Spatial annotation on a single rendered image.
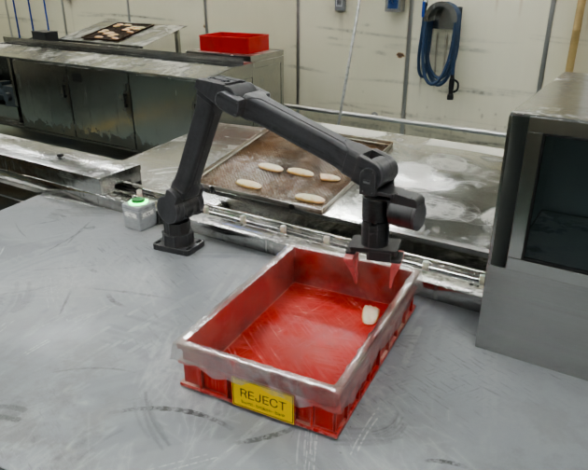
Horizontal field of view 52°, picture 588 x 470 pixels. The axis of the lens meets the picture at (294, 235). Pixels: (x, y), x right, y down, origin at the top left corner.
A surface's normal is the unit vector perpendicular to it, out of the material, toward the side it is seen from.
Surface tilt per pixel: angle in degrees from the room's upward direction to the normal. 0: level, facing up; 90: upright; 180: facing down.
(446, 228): 10
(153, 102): 90
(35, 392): 0
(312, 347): 0
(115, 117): 90
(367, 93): 90
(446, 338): 0
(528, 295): 90
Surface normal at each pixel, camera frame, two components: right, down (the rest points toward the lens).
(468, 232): -0.09, -0.84
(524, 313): -0.53, 0.35
